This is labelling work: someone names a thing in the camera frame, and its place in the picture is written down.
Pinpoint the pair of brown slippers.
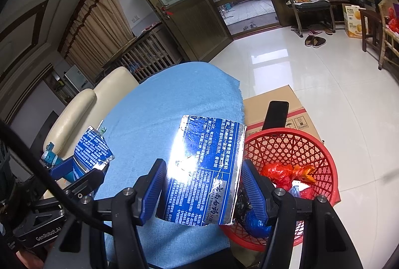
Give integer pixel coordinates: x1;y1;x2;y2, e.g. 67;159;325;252
304;35;326;48

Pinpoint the wooden slatted crib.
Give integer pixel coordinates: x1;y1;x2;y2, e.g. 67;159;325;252
96;22;183;83

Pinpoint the blue toothpaste box piece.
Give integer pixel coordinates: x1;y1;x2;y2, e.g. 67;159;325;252
156;115;246;226

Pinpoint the green candy wrapper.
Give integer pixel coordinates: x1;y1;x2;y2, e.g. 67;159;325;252
99;127;107;135

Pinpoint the black smartphone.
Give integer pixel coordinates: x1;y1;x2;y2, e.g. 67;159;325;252
262;101;290;131

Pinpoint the blue plastic bag bundle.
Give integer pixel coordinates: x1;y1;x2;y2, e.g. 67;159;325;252
244;210;271;239

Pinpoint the blue water bottle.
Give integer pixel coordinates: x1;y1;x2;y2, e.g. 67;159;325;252
40;142;85;184

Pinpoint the wooden chair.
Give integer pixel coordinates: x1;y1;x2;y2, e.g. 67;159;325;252
378;0;398;71

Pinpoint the beige curtain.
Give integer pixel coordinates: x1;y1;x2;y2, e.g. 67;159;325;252
58;0;135;83

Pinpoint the torn blue box flap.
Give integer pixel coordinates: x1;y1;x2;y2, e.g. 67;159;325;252
74;126;115;171

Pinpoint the red plastic bag bundle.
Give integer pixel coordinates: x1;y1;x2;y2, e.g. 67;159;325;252
260;164;314;200

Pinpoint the orange plastic bag bundle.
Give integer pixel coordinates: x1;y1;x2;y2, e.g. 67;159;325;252
292;165;316;184

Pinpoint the brown cardboard box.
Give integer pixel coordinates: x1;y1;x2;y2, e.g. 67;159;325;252
243;85;321;141

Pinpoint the blue table cloth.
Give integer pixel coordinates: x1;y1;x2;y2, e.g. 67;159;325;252
95;62;244;268

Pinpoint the black plastic bag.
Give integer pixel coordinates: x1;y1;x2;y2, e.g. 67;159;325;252
234;183;252;223

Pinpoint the orange printed carton box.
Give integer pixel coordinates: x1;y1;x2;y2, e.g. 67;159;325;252
342;4;365;39

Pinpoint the red plastic mesh basket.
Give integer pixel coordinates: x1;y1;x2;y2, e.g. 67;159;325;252
221;128;340;252

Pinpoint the cream leather sofa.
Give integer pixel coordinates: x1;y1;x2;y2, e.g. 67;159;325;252
43;66;139;160

